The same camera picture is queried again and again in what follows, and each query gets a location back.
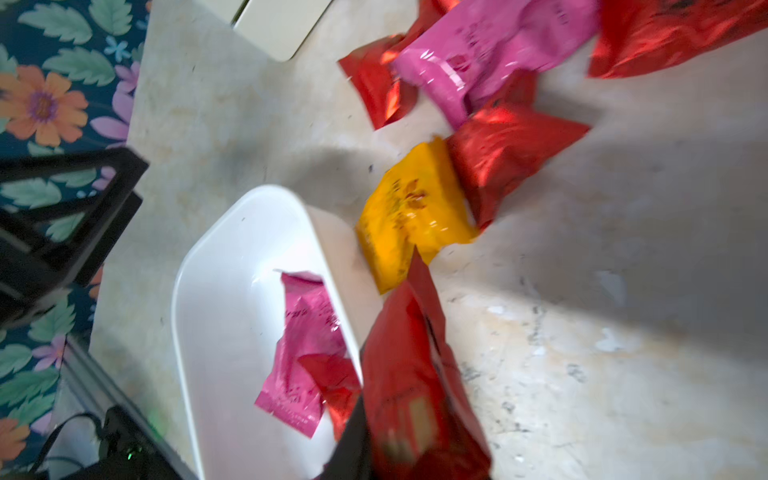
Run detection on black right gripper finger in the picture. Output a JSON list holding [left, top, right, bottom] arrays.
[[318, 397, 375, 480]]

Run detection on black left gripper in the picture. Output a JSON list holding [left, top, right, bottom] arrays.
[[1, 147, 149, 327]]

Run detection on red foil tea bag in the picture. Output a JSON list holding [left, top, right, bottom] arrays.
[[447, 70, 591, 230], [298, 353, 362, 441], [337, 0, 460, 130], [588, 0, 767, 79], [361, 253, 492, 479]]

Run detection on magenta foil tea bag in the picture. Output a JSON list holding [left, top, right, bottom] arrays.
[[393, 0, 600, 129], [255, 272, 347, 438]]

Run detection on yellow foil tea bag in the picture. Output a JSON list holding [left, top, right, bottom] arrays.
[[356, 136, 478, 294]]

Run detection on white plastic storage box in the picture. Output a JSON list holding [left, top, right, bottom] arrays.
[[171, 185, 382, 479]]

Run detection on pale blue mini drawer cabinet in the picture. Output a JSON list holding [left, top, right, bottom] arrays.
[[199, 0, 331, 62]]

